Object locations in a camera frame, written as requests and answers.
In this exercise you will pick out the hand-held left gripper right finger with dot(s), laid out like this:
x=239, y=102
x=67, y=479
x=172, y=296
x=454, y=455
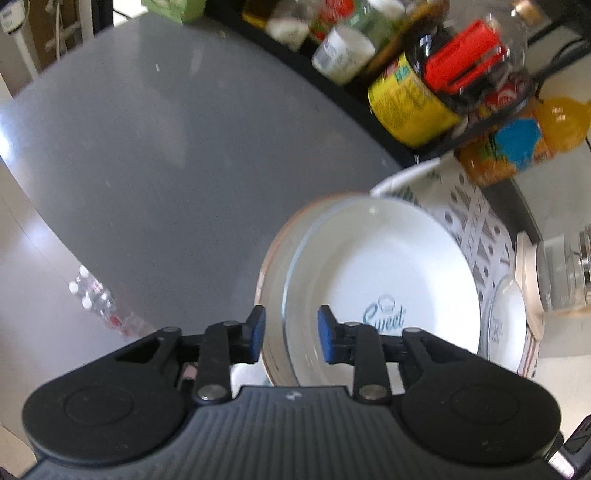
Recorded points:
x=328, y=337

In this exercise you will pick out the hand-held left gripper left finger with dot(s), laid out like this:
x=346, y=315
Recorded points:
x=257, y=334

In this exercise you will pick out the white plate with flower print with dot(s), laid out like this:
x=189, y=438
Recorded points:
x=272, y=286

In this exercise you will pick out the white plate with script print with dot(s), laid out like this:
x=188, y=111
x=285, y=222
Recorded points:
x=392, y=258

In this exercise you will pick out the pack of water bottles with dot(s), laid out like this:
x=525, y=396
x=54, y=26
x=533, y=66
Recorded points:
x=106, y=304

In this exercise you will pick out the small white plate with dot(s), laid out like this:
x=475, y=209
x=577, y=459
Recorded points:
x=505, y=323

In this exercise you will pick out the patterned fringed table cloth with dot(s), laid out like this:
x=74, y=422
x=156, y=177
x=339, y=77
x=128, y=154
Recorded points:
x=475, y=207

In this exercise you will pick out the black storage rack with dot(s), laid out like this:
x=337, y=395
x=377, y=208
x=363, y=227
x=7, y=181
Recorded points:
x=351, y=99

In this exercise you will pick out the glass electric kettle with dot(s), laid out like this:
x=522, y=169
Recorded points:
x=565, y=272

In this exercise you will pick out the large soy sauce bottle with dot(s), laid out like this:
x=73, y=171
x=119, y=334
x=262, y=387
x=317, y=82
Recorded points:
x=411, y=99

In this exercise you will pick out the orange juice bottle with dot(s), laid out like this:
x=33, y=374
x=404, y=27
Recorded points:
x=521, y=143

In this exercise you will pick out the red drink can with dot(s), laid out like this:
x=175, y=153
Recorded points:
x=508, y=94

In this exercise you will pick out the small clear jar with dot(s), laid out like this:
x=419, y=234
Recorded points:
x=288, y=21

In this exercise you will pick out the red label sauce bottle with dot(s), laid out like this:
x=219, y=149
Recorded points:
x=332, y=16

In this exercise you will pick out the small green white-capped bottle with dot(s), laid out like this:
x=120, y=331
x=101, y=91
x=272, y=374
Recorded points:
x=383, y=21

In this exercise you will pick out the green cardboard box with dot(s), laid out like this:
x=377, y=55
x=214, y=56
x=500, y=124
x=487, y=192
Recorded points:
x=178, y=9

